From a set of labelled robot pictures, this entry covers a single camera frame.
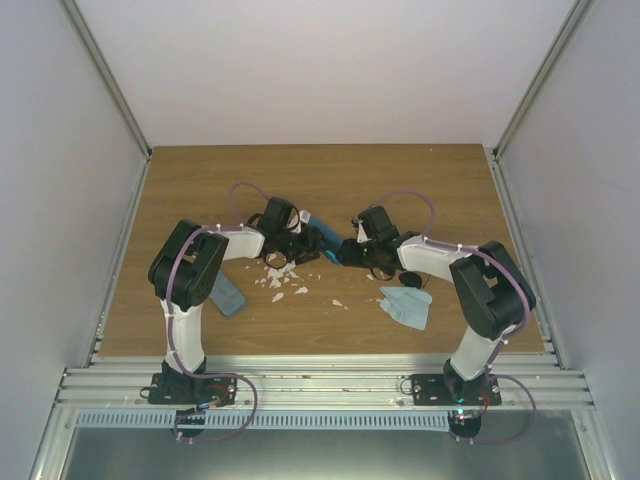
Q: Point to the grey-blue glasses case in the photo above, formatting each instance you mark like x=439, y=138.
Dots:
x=228, y=299

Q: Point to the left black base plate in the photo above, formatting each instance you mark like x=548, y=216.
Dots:
x=178, y=389

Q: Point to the light blue cloth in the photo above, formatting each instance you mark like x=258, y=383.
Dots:
x=407, y=306

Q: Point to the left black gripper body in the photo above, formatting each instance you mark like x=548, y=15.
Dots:
x=295, y=248

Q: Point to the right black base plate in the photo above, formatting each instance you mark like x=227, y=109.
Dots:
x=441, y=390

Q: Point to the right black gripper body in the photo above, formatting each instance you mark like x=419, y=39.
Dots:
x=367, y=258

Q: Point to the aluminium rail frame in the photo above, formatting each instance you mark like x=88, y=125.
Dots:
x=329, y=382

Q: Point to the black round sunglasses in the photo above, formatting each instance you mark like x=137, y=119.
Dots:
x=416, y=280

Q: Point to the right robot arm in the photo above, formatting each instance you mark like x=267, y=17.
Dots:
x=495, y=298

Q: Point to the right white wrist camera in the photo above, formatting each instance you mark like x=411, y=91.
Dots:
x=361, y=235

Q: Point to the slotted grey cable duct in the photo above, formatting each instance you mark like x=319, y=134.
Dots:
x=268, y=420

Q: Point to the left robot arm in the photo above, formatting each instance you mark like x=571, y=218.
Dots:
x=185, y=269

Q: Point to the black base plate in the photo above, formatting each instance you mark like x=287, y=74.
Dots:
x=441, y=390
x=178, y=389

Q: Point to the blue translucent glasses case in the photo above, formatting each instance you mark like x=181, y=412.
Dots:
x=331, y=242

